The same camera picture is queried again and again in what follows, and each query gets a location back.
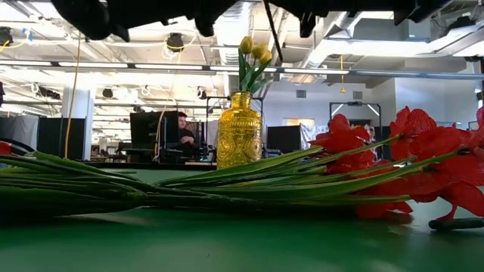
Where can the black partition panel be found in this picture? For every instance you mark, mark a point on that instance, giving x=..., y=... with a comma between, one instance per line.
x=56, y=138

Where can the black monitor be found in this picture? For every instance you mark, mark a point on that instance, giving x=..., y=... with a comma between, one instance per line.
x=151, y=128

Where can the ceiling light strip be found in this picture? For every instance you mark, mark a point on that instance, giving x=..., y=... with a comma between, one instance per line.
x=26, y=63
x=170, y=67
x=94, y=65

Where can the white patterned cloth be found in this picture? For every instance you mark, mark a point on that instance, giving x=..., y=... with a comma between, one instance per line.
x=315, y=132

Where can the black screen panel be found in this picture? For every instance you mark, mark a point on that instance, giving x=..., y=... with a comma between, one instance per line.
x=283, y=139

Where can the yellow glass vase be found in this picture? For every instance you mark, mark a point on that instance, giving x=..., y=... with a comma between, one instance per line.
x=239, y=132

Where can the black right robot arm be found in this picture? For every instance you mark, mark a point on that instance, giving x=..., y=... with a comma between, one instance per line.
x=423, y=9

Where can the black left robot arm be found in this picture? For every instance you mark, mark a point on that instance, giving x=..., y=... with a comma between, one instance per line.
x=90, y=15

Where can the gray curtain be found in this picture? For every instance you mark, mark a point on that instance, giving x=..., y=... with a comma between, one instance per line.
x=19, y=128

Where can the wall vent grille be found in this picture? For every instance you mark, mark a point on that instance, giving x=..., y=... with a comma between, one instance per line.
x=301, y=93
x=357, y=94

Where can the green table mat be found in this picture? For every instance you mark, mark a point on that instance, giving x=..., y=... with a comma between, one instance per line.
x=227, y=245

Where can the black ceiling device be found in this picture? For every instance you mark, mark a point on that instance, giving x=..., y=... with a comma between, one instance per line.
x=4, y=36
x=174, y=41

